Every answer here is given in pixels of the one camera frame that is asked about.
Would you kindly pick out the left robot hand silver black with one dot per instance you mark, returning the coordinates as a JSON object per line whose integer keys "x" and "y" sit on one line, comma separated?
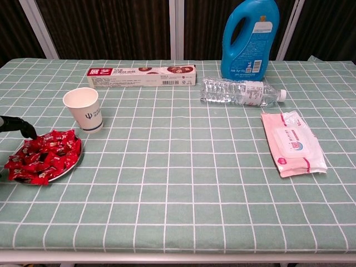
{"x": 19, "y": 125}

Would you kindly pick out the metal bowl of red candies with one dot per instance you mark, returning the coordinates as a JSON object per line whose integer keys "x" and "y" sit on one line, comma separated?
{"x": 71, "y": 169}

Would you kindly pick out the white paper cup blue logo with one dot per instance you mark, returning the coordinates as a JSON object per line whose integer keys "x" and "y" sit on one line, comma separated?
{"x": 89, "y": 116}

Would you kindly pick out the dark ribbed partition panel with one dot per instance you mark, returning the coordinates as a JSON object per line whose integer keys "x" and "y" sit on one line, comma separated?
{"x": 328, "y": 27}
{"x": 11, "y": 27}
{"x": 111, "y": 27}
{"x": 203, "y": 27}

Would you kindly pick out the long baking paper box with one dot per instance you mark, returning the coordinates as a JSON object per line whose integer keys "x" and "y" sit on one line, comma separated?
{"x": 133, "y": 80}

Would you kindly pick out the green checked tablecloth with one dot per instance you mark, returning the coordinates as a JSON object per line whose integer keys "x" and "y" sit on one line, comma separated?
{"x": 178, "y": 194}

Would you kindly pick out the clear plastic water bottle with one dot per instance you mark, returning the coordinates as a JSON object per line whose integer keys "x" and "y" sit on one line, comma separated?
{"x": 236, "y": 91}

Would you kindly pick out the blue detergent pump bottle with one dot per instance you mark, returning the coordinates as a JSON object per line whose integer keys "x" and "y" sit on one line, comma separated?
{"x": 231, "y": 64}

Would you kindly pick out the pink wet wipes pack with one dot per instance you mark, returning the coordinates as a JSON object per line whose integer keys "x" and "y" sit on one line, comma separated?
{"x": 292, "y": 144}

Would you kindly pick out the white table frame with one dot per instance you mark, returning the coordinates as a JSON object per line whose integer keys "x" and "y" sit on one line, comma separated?
{"x": 178, "y": 257}

